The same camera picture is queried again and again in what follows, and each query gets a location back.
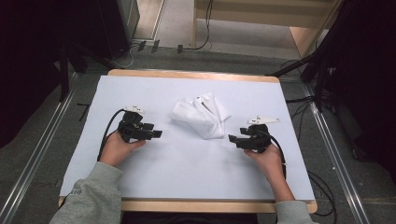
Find white paper sheet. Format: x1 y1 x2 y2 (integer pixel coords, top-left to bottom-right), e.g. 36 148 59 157
59 75 316 202

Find person's dark trousers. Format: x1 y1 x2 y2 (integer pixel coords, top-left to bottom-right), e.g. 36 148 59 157
120 212 260 224

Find light wooden frame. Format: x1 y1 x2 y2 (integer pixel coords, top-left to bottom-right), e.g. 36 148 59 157
191 0 344 59

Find black floor cables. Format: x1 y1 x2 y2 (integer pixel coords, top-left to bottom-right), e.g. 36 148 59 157
284 59 339 217

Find metal floor rail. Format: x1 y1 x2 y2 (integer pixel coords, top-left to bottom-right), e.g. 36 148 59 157
302 83 372 224
0 73 79 224

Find left hand-held gripper cable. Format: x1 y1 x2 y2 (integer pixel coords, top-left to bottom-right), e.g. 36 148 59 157
96 107 128 162

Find right hand-held gripper cable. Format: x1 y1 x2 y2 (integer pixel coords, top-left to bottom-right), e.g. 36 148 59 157
260 129 288 181

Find person's right hand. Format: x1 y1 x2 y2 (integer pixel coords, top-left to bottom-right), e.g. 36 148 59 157
243 143 286 185

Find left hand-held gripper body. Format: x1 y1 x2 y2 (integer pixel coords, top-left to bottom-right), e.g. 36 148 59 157
118 105 156 144

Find white mesh laundry bag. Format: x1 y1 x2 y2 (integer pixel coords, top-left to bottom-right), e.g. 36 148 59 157
170 91 233 140

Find black curtain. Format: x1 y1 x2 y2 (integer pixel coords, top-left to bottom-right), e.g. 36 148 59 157
323 0 396 185
0 0 104 149

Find black hanging cable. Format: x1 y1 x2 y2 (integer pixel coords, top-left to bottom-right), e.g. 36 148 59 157
181 0 215 51

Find hand-held gripper cable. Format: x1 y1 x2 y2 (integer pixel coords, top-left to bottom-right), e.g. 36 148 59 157
260 129 288 181
96 107 128 162

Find person's left hand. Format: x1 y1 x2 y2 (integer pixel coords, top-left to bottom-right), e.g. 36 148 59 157
99 130 147 168

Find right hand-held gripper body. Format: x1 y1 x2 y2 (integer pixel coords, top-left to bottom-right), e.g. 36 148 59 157
236 116 280 154

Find wooden table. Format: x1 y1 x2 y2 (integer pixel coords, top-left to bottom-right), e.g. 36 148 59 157
58 68 318 215

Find white floor cable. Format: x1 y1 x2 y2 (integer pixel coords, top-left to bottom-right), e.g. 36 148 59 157
118 42 140 69

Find dark cabinet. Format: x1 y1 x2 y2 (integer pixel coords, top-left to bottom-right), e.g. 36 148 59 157
94 0 141 61

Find black metal stand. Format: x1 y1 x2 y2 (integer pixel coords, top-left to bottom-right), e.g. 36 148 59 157
58 41 125 103
264 0 347 113

